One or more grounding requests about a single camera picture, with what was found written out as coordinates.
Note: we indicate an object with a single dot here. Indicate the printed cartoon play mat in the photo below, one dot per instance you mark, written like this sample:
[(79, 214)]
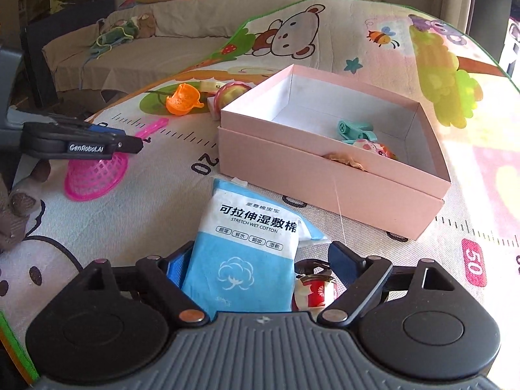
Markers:
[(406, 69)]

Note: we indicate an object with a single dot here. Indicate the pink toy strainer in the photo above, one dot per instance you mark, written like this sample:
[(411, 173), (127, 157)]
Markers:
[(95, 176)]

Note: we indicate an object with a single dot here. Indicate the small white red jar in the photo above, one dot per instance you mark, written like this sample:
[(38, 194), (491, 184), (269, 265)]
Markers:
[(313, 290)]

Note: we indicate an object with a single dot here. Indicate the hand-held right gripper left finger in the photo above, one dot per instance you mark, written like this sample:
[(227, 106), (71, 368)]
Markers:
[(175, 267)]

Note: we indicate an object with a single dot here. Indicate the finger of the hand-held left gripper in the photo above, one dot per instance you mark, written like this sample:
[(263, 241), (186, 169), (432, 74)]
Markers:
[(53, 146), (106, 131)]

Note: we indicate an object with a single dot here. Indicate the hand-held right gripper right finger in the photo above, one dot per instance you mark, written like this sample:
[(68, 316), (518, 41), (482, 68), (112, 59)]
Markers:
[(342, 261)]

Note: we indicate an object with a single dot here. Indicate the teal plastic clip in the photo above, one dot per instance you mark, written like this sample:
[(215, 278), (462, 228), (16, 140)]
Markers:
[(353, 130)]

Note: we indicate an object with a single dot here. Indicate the person's left hand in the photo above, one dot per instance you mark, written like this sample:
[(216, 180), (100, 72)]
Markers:
[(18, 211)]

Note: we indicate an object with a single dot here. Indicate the brown plush toy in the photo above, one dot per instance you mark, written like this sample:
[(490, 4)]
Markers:
[(144, 24)]

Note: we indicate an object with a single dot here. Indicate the orange toy cup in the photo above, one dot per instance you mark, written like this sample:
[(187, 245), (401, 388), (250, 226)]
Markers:
[(183, 99)]

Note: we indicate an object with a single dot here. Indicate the pink yellow round toy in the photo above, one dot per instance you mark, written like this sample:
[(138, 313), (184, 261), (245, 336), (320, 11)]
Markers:
[(229, 93)]

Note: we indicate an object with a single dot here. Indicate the pale yellow small toy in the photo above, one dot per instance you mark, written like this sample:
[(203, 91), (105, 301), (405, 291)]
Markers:
[(208, 85)]

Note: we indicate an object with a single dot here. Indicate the blue cotton pad packet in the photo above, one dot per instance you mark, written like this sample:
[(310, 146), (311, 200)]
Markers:
[(239, 252)]

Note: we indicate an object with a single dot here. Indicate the pink cardboard box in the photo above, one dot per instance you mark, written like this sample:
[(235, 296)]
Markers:
[(325, 178)]

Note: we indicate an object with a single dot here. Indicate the beige sofa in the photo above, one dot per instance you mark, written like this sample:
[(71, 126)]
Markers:
[(183, 28)]

